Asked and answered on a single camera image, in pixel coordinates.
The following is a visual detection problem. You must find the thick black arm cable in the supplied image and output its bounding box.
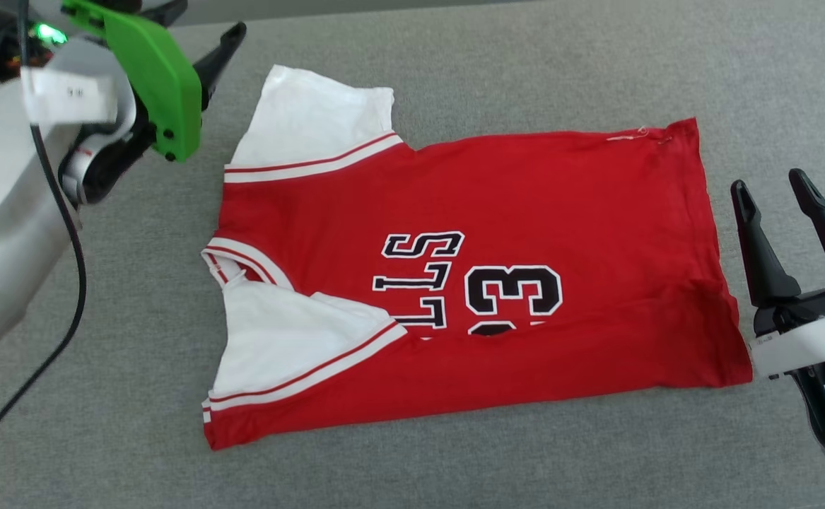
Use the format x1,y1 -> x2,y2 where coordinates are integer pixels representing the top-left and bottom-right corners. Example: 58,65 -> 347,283
0,0 -> 89,473

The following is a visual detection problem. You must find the red white Bulls jersey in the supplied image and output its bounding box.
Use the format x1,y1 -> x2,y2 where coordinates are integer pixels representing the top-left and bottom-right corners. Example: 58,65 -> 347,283
200,64 -> 754,452

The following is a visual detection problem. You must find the white tape label band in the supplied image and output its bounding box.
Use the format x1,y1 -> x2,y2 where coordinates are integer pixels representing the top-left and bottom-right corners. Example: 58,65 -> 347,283
20,41 -> 139,144

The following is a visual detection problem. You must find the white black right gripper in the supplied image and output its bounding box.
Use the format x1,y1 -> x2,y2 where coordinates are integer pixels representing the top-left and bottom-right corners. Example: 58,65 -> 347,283
730,168 -> 825,384

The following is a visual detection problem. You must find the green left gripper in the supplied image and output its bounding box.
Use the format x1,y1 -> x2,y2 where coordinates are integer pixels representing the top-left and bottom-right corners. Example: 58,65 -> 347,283
0,0 -> 248,165

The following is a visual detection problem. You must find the grey fabric table cover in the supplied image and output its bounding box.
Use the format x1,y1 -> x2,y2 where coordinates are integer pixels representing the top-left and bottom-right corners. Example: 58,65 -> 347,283
0,0 -> 825,509

